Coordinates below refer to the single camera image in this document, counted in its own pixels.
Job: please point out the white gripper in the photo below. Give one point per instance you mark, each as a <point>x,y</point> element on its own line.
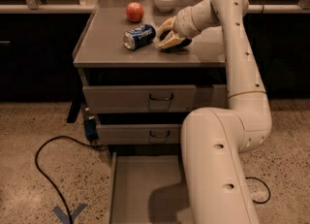
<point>184,23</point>

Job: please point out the dark green sponge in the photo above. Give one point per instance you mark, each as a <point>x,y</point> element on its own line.
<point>183,44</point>

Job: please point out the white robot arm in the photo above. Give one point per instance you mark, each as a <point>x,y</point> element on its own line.
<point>212,138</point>

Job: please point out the grey drawer cabinet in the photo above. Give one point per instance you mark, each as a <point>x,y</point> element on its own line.
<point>102,60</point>

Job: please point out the grey top drawer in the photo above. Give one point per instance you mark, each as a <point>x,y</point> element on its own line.
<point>154,98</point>

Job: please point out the grey drawer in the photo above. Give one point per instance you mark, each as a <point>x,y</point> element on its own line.
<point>139,133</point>
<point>148,190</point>
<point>154,98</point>

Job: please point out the grey middle drawer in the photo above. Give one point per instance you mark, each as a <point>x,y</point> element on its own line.
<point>139,133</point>

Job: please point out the dark background counter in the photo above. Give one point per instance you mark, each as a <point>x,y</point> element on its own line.
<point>37,54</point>

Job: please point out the grey bottom drawer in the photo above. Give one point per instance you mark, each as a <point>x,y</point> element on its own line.
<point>148,190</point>

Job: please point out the blue Pepsi can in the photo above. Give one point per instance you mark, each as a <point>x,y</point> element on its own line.
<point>139,37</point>

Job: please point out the red apple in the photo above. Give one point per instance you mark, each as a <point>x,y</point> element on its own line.
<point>134,12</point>

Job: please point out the blue power adapter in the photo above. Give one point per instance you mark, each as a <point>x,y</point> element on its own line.
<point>90,130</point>

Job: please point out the blue tape floor mark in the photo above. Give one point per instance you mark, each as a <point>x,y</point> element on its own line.
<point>71,216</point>

